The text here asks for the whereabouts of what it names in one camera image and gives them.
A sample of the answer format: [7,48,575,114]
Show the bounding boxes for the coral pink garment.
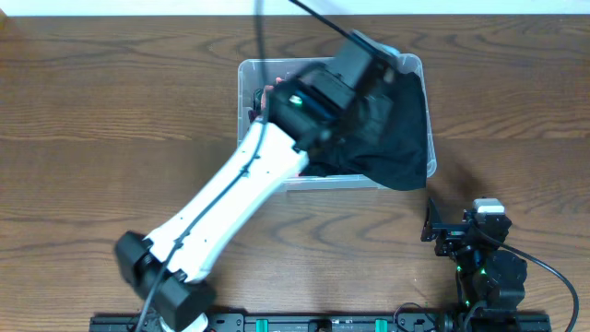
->
[259,77,284,114]

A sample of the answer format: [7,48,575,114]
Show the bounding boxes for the black shirt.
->
[301,72,429,191]

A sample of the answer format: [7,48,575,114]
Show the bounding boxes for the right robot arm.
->
[420,198,527,330]

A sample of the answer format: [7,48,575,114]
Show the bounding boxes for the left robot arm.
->
[114,30,399,331]

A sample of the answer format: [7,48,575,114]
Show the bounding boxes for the clear plastic storage bin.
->
[236,53,438,192]

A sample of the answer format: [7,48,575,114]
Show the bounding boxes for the left black cable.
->
[133,0,370,332]

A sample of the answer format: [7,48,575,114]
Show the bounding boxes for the black mounting rail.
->
[88,312,553,332]

